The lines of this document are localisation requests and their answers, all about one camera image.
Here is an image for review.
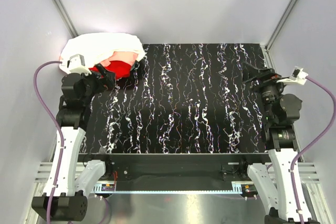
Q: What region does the white t-shirt robot print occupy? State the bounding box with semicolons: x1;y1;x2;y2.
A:
59;33;146;68

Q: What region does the aluminium extrusion rail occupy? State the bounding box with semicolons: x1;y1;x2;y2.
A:
35;162;320;184

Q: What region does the right vertical aluminium post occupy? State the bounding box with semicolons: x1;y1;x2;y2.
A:
265;0;299;51

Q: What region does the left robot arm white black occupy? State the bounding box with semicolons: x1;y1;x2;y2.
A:
31;61;118;223

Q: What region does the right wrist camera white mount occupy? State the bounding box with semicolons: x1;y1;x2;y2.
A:
276;67;308;86

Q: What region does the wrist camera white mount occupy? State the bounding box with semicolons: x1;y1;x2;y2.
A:
59;54;91;76
276;67;308;86

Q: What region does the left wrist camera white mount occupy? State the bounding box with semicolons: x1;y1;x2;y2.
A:
59;54;91;76

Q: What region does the vertical aluminium post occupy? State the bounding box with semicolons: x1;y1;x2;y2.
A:
52;0;78;38
265;0;299;51

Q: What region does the left vertical aluminium post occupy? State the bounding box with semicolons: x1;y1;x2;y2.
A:
52;0;78;38

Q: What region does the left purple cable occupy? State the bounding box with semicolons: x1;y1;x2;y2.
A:
33;60;65;222

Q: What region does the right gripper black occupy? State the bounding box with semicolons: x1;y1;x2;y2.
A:
240;62;290;122

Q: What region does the pink t-shirt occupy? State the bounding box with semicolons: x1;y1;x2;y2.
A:
100;51;138;67

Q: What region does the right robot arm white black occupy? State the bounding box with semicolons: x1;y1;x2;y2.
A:
238;62;317;223

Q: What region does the red t-shirt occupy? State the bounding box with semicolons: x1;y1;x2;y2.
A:
100;60;135;80

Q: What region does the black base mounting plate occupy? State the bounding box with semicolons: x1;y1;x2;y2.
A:
78;153;270;182

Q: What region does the white slotted cable duct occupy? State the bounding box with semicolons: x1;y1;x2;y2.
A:
91;182;243;195

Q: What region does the black marble pattern mat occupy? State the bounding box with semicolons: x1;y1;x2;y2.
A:
80;44;266;154

